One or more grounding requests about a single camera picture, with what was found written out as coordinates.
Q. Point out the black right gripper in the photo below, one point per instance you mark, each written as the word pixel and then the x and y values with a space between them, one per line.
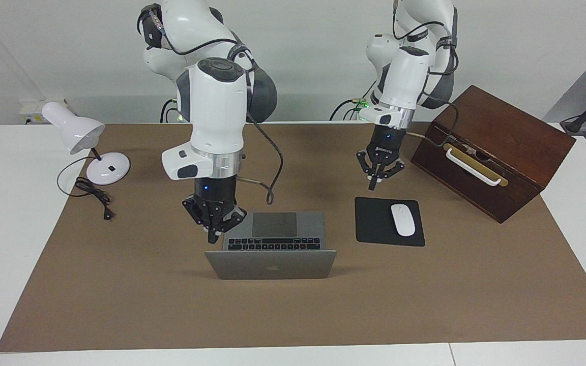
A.
pixel 216 195

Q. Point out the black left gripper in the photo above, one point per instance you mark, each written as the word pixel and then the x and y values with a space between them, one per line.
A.
pixel 385 147

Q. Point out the grey aluminium laptop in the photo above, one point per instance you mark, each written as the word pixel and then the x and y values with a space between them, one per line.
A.
pixel 272 264

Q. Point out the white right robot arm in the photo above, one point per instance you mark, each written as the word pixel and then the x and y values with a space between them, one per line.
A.
pixel 216 112

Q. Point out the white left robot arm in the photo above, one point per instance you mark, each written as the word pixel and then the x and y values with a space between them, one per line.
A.
pixel 405 76

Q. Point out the black mouse pad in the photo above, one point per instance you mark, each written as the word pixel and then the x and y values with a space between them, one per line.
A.
pixel 374 223

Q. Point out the white computer mouse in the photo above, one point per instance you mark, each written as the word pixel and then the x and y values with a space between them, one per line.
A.
pixel 403 219

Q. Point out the brown table mat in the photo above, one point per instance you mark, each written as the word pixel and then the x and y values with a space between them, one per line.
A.
pixel 272 315

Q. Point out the dark brown wooden box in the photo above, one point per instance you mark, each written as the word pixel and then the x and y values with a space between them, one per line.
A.
pixel 506 132

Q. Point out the white desk lamp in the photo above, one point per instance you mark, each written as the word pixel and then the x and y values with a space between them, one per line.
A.
pixel 77 129

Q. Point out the white power strip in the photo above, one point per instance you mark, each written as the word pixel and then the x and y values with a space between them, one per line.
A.
pixel 31 109

